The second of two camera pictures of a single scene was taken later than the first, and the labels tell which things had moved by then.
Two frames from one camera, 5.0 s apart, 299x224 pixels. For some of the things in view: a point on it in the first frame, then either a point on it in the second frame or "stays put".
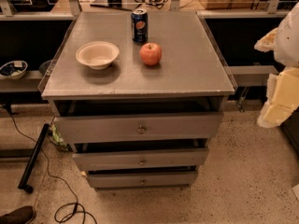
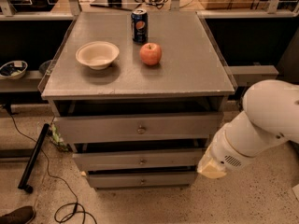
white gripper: x=289 y=42 to x=224 y=149
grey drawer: x=135 y=158 stays put
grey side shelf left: x=28 y=83 stays put
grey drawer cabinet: x=138 y=94 stays put
